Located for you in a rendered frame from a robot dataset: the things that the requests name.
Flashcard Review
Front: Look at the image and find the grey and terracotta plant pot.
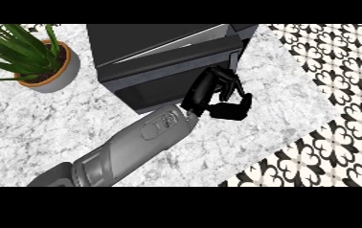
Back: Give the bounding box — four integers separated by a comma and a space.
14, 39, 83, 94

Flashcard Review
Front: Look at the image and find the green potted plant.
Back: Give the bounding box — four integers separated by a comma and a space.
0, 23, 63, 81

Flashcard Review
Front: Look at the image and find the dark grey microwave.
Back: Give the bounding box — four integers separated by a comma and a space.
85, 23, 261, 115

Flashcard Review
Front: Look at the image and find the dark grey microwave door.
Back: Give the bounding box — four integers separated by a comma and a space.
97, 34, 246, 115

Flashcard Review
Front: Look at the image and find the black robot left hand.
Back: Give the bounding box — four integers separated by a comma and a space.
181, 65, 253, 122

